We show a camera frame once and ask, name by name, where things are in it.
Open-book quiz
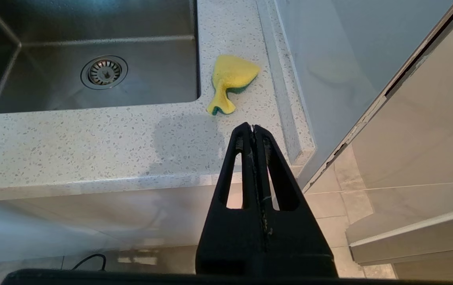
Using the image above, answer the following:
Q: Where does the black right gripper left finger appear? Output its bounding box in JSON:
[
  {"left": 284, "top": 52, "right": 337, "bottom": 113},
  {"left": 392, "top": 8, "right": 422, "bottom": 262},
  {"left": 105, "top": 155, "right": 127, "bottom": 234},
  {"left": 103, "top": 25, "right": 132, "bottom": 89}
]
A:
[{"left": 196, "top": 122, "right": 267, "bottom": 277}]

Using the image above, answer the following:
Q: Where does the yellow fish-shaped sponge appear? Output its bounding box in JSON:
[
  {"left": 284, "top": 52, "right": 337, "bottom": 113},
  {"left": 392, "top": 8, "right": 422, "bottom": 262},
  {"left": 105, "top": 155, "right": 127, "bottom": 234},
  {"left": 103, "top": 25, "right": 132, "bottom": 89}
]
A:
[{"left": 207, "top": 54, "right": 261, "bottom": 116}]

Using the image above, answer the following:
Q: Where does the thin black floor cable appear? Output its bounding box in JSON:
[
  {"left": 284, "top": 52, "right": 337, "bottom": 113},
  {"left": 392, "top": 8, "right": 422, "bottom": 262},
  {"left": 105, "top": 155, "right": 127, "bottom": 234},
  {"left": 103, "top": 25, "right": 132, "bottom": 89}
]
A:
[{"left": 71, "top": 253, "right": 107, "bottom": 272}]

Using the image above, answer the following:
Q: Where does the beige glossy cabinet panel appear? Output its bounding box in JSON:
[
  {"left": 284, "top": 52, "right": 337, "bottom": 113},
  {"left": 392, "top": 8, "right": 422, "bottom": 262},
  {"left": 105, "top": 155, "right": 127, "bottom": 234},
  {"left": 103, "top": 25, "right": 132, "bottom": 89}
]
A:
[{"left": 304, "top": 0, "right": 453, "bottom": 285}]

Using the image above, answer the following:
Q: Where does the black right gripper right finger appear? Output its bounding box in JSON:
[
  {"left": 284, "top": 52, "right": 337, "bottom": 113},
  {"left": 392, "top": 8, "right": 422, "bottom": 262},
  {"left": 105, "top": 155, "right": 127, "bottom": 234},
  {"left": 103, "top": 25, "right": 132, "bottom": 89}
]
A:
[{"left": 253, "top": 125, "right": 339, "bottom": 277}]

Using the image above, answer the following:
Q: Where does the round metal drain strainer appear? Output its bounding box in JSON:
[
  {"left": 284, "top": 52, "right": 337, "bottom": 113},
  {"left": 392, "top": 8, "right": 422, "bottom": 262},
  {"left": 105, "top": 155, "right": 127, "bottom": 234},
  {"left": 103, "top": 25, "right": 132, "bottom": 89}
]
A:
[{"left": 80, "top": 55, "right": 129, "bottom": 90}]

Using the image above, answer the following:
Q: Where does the stainless steel sink basin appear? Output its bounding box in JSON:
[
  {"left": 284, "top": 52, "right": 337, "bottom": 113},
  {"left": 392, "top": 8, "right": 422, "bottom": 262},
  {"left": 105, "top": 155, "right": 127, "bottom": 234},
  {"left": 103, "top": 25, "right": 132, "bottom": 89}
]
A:
[{"left": 0, "top": 0, "right": 201, "bottom": 115}]

